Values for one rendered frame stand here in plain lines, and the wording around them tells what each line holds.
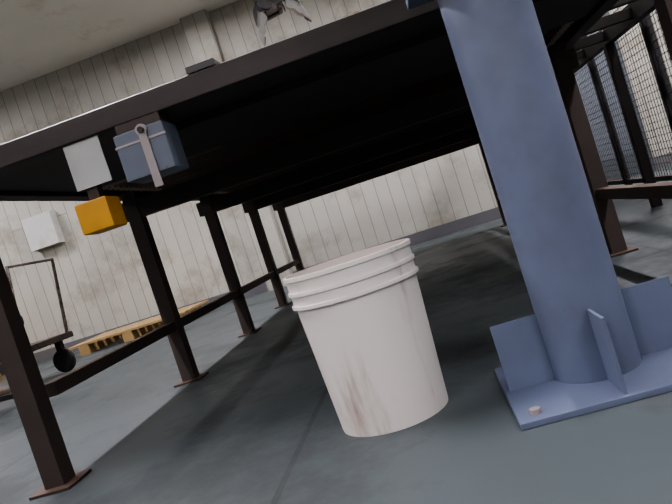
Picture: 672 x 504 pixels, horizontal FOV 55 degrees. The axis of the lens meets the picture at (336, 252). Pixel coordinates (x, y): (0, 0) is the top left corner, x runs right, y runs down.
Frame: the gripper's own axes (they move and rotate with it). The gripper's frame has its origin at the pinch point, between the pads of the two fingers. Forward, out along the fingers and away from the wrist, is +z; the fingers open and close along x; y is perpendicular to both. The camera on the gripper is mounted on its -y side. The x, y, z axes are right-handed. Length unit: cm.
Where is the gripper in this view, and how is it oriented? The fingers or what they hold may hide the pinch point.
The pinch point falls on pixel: (288, 33)
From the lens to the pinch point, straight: 189.8
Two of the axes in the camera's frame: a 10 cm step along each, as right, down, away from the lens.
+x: -8.8, 4.8, -0.5
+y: -0.3, 0.4, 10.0
